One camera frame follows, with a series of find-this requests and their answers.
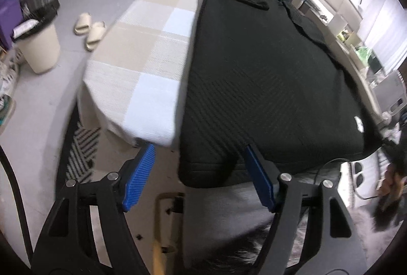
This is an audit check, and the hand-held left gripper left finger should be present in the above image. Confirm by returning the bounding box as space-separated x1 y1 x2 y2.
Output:
30 143 156 275

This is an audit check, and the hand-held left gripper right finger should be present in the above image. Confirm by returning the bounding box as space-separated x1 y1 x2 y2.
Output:
245 144 374 275

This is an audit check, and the black knit sweater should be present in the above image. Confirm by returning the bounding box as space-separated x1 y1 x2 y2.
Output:
178 0 387 190

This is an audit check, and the person's right hand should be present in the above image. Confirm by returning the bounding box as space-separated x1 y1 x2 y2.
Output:
377 165 398 197

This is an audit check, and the grey furry rug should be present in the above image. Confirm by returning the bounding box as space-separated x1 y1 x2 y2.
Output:
203 208 379 275

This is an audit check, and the white power strip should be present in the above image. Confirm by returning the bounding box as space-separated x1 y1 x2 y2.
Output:
350 161 382 199

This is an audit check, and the black and white striped rug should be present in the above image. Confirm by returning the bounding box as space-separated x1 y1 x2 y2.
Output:
55 103 102 186

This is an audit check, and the beige checkered tablecloth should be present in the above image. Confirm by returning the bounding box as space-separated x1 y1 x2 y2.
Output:
78 0 223 148

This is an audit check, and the beige slipper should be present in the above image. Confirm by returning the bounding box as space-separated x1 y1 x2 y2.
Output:
74 12 93 36
85 21 106 51

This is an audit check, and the light green cloth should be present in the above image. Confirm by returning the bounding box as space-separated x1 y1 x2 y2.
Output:
354 46 374 67

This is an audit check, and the white trash bin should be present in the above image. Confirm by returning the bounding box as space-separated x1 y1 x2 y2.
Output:
13 21 61 75

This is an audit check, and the white sneaker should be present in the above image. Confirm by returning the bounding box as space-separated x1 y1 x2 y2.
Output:
0 63 20 94

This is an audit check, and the white window blind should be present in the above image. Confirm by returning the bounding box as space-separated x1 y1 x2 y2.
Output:
361 0 407 72

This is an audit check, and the purple bag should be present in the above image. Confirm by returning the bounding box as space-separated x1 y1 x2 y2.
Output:
0 0 24 53

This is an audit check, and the black cable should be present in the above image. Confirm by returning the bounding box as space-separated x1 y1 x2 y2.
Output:
0 146 34 263

